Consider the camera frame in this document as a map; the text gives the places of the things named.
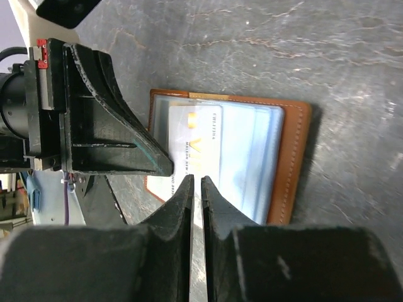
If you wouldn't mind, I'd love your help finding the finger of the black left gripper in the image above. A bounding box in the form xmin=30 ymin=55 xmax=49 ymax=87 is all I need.
xmin=61 ymin=43 xmax=174 ymax=176

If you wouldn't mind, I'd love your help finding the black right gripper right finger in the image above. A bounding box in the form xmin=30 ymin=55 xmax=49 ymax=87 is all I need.
xmin=201 ymin=177 xmax=402 ymax=301

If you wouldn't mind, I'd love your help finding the brown leather card holder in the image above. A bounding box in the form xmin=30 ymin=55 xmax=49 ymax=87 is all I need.
xmin=148 ymin=89 xmax=312 ymax=225

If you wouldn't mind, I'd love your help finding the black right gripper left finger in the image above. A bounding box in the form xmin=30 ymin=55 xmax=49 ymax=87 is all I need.
xmin=1 ymin=175 xmax=194 ymax=301

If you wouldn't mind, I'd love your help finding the silver VIP credit card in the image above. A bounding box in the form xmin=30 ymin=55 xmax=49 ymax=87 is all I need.
xmin=147 ymin=104 xmax=224 ymax=221

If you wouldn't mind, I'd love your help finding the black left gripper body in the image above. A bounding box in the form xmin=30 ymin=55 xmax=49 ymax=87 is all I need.
xmin=1 ymin=38 xmax=66 ymax=173

